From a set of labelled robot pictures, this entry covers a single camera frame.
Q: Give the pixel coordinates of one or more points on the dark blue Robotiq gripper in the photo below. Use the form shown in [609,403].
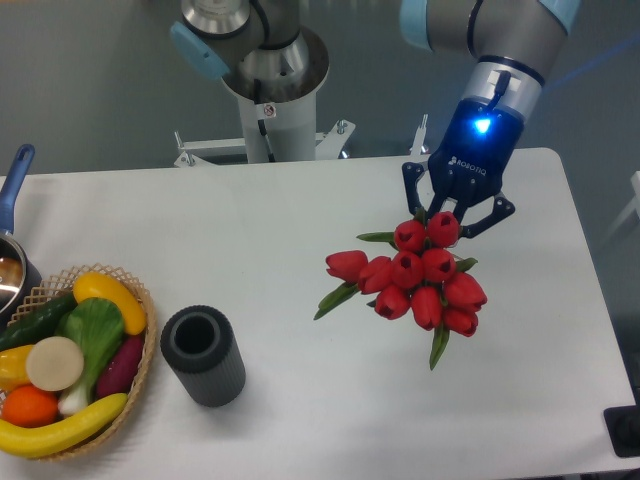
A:
[468,165]

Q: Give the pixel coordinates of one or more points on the red tulip bouquet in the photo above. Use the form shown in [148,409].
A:
[423,278]

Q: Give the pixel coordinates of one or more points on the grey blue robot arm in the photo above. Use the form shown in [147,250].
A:
[514,43]

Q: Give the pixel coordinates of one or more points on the dark grey ribbed vase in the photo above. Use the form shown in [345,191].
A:
[200,346]

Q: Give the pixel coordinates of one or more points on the black device at table edge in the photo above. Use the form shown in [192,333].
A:
[623,429]

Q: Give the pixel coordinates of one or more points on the yellow squash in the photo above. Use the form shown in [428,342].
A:
[98,285]

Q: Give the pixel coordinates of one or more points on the green bok choy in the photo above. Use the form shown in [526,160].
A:
[96,326]

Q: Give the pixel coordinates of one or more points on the purple sweet potato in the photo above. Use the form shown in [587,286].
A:
[119,374]

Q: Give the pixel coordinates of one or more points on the woven wicker basket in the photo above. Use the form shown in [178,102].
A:
[61,284]

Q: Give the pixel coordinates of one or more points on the green cucumber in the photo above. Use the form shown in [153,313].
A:
[38,324]

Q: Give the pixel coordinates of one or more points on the beige round radish slice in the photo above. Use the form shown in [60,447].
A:
[54,364]

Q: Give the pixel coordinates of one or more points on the yellow bell pepper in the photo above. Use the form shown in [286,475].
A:
[13,367]

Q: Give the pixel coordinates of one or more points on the orange fruit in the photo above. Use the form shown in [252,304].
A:
[30,407]

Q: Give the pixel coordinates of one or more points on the yellow banana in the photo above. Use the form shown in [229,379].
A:
[57,437]

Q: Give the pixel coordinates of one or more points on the white metal mounting frame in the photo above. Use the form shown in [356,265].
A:
[334,144]

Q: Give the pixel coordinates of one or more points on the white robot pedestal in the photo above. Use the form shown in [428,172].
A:
[276,94]

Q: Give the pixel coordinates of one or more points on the blue handled saucepan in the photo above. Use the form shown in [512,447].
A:
[18,274]

